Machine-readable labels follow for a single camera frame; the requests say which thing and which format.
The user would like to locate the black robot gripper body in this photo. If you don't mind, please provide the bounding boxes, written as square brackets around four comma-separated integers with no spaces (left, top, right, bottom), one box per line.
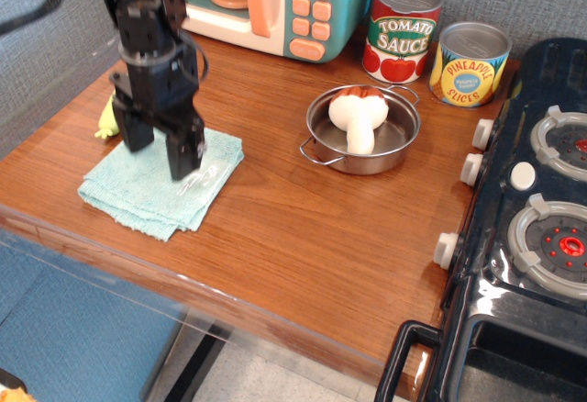
[110,48,205,135]

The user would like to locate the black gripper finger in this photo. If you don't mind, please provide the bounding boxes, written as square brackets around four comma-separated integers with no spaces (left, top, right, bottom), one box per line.
[166,128,205,181]
[113,101,154,152]

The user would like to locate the light blue cloth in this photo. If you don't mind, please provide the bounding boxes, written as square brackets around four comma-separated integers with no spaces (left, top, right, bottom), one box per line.
[78,128,244,241]

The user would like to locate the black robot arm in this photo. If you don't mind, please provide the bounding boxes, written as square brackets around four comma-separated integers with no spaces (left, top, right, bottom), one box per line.
[104,0,208,181]

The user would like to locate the teal toy microwave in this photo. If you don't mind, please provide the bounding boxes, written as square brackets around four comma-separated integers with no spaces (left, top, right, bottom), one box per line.
[183,0,370,63]

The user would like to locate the plush mushroom toy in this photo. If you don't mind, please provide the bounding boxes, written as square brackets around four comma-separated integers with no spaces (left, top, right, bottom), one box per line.
[328,85,389,155]

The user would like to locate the small steel pan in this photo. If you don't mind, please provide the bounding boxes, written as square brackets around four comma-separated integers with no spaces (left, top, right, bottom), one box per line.
[299,84,421,175]

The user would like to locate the tomato sauce can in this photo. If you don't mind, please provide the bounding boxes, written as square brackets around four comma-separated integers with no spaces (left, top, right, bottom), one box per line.
[362,0,443,84]

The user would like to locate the white stove knob lower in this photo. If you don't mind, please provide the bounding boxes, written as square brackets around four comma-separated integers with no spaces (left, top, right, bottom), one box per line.
[433,232,460,270]

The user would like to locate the white stove knob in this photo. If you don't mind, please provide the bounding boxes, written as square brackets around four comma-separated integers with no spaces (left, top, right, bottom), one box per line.
[471,118,494,151]
[433,232,460,270]
[460,153,483,187]

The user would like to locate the white stove knob middle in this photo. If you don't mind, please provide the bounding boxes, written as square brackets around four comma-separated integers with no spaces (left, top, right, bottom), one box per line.
[460,153,483,187]

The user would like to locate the orange plush toy corner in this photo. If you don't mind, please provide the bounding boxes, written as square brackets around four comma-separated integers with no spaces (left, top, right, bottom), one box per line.
[0,387,36,402]

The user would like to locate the white stove knob upper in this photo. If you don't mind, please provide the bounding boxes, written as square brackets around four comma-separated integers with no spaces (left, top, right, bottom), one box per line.
[471,118,494,151]

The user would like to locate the pineapple slices can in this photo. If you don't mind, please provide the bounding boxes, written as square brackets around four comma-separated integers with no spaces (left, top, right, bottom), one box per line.
[429,22,512,107]

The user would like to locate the white round stove button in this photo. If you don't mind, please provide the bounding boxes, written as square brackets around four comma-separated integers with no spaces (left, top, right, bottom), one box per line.
[509,162,536,191]

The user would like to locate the black toy stove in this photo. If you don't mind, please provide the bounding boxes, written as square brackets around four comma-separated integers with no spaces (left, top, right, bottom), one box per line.
[376,38,586,401]

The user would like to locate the spoon with yellow-green handle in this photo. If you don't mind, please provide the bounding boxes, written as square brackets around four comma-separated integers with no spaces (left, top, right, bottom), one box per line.
[94,93,120,140]

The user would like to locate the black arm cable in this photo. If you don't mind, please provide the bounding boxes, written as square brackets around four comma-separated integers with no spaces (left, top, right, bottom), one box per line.
[0,0,83,36]

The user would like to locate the grey burner ring lower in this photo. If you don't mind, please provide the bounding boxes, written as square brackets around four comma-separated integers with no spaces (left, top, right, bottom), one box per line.
[506,193,587,301]

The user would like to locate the grey burner ring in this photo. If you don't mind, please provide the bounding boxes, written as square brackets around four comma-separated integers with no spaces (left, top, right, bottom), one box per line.
[529,105,587,183]
[506,193,587,301]

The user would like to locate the grey burner ring upper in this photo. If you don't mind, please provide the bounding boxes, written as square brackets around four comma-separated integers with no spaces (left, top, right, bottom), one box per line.
[529,105,587,183]

